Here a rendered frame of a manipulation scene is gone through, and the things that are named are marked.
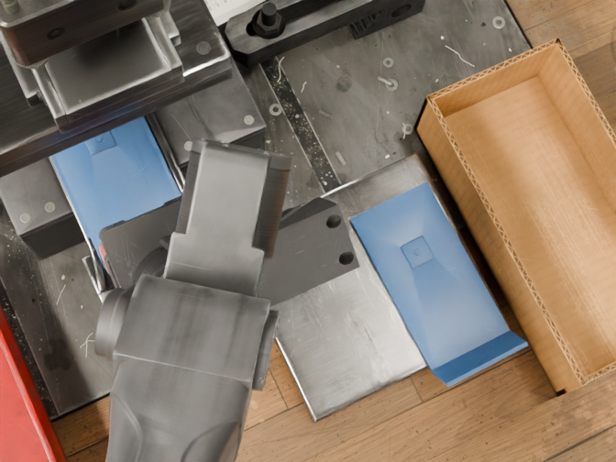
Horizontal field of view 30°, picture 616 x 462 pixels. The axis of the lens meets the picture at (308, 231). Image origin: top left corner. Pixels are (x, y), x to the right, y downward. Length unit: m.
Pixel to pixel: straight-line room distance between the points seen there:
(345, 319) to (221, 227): 0.31
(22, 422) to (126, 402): 0.39
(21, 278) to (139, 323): 0.39
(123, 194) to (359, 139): 0.22
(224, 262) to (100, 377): 0.33
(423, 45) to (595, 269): 0.24
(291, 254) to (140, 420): 0.21
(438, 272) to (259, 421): 0.18
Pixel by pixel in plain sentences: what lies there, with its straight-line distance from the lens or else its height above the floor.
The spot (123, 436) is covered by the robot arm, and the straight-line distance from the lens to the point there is 0.53.
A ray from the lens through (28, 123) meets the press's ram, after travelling 0.72.
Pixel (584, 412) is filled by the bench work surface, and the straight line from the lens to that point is 0.94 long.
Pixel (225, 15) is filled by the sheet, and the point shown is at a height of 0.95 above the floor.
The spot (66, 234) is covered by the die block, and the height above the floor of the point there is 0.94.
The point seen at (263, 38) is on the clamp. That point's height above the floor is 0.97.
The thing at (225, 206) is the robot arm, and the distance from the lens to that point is 0.61.
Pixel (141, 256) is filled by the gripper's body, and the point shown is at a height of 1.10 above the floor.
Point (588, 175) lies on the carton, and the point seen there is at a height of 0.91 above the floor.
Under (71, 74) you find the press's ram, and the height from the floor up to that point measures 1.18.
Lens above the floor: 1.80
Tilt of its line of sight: 75 degrees down
